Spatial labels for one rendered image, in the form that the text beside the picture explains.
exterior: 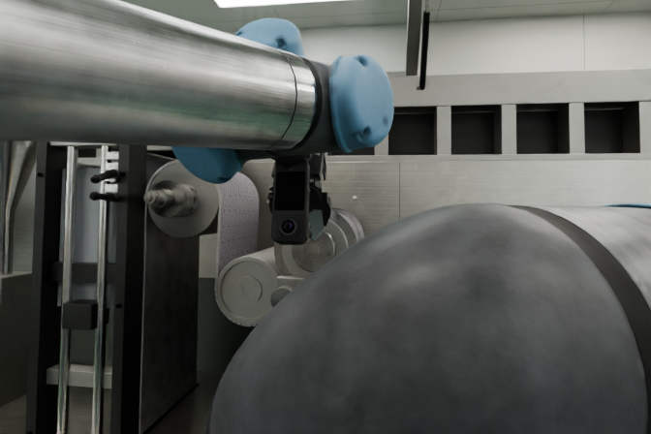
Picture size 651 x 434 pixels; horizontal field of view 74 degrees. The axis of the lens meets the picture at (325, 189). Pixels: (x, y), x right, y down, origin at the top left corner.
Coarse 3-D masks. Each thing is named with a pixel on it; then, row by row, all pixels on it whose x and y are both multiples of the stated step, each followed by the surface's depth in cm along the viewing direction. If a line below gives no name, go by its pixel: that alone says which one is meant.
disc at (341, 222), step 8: (336, 216) 75; (336, 224) 75; (344, 224) 75; (344, 232) 75; (352, 232) 75; (352, 240) 75; (280, 248) 76; (280, 256) 76; (280, 264) 76; (288, 272) 76
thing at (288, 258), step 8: (328, 224) 74; (336, 232) 74; (336, 240) 74; (344, 240) 74; (288, 248) 75; (336, 248) 74; (344, 248) 74; (288, 256) 75; (288, 264) 75; (296, 264) 75; (296, 272) 75; (304, 272) 75; (312, 272) 74
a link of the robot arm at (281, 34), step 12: (252, 24) 48; (264, 24) 48; (276, 24) 47; (288, 24) 47; (240, 36) 46; (252, 36) 46; (264, 36) 46; (276, 36) 46; (288, 36) 46; (288, 48) 46; (300, 48) 48
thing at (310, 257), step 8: (328, 232) 75; (320, 240) 73; (328, 240) 73; (296, 248) 74; (304, 248) 74; (312, 248) 74; (320, 248) 74; (328, 248) 73; (296, 256) 74; (304, 256) 74; (312, 256) 74; (320, 256) 74; (328, 256) 73; (304, 264) 74; (312, 264) 73; (320, 264) 73
